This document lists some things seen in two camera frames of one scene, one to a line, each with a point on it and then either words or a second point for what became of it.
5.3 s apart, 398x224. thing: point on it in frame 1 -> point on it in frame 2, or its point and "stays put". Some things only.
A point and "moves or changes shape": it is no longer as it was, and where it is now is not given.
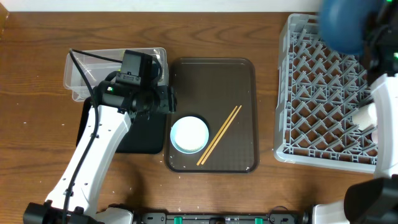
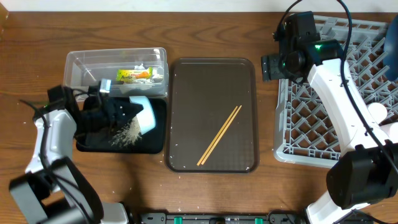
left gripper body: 158,102 -> 97,120
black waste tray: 146,134 stays put
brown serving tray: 210,89 stays put
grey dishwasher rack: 319,88 stays put
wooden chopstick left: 216,136 stays put
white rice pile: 189,133 -> 129,135
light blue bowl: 189,134 -> 145,117
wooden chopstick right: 221,135 stays put
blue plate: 342,22 moves or changes shape
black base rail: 222,218 stays put
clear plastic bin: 97,70 stays put
